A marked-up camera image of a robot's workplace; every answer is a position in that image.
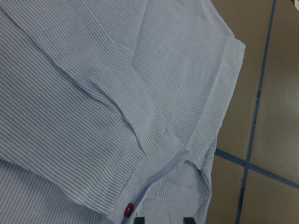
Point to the light blue striped shirt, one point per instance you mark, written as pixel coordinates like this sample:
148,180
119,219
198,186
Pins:
111,109

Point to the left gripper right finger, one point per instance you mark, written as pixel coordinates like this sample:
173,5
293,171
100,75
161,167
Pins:
188,220

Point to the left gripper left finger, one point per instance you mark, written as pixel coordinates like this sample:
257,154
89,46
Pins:
139,220

